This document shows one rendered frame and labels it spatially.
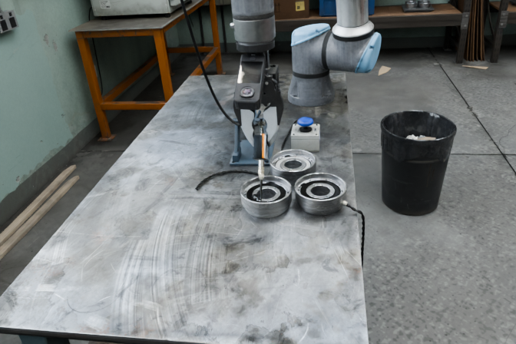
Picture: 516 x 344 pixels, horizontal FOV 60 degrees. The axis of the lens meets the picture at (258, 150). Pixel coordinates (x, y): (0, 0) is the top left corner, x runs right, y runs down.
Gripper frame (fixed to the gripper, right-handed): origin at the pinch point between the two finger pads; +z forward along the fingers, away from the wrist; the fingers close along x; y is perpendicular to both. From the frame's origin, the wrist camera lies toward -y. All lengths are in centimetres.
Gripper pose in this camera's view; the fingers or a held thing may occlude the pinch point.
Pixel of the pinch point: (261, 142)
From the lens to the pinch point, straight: 89.3
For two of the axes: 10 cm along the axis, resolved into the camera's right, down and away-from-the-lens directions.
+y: 1.2, -4.8, 8.7
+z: 0.7, 8.8, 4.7
